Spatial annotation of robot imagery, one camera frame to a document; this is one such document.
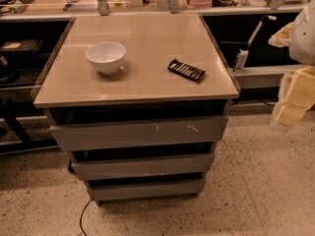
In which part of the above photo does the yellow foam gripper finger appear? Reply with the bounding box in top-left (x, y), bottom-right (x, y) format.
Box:
top-left (268, 23), bottom-right (293, 48)
top-left (270, 66), bottom-right (315, 133)

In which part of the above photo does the grey drawer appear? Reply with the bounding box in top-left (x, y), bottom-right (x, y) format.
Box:
top-left (50, 116), bottom-right (227, 151)
top-left (88, 179), bottom-right (206, 202)
top-left (72, 153), bottom-right (214, 181)

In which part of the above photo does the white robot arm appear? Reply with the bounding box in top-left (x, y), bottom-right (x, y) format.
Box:
top-left (269, 0), bottom-right (315, 133)

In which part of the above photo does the grey bottom drawer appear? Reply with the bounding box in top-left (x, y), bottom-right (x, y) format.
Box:
top-left (88, 179), bottom-right (206, 202)

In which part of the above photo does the grey top drawer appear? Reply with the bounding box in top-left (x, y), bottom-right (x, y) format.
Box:
top-left (50, 116), bottom-right (227, 151)

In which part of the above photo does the grey drawer cabinet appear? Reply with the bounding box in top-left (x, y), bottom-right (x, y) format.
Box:
top-left (30, 13), bottom-right (241, 208)

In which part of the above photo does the white bottle with nozzle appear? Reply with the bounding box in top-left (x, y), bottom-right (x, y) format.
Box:
top-left (232, 15), bottom-right (277, 73)

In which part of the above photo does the black snack bar packet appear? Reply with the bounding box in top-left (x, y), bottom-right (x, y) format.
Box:
top-left (167, 59), bottom-right (206, 82)

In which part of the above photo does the white ceramic bowl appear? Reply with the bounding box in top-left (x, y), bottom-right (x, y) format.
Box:
top-left (86, 42), bottom-right (126, 75)

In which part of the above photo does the dark box on shelf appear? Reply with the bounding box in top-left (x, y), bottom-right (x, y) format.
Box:
top-left (0, 39), bottom-right (42, 53)

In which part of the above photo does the black floor cable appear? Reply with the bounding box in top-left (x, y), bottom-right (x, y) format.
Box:
top-left (79, 199), bottom-right (94, 236)

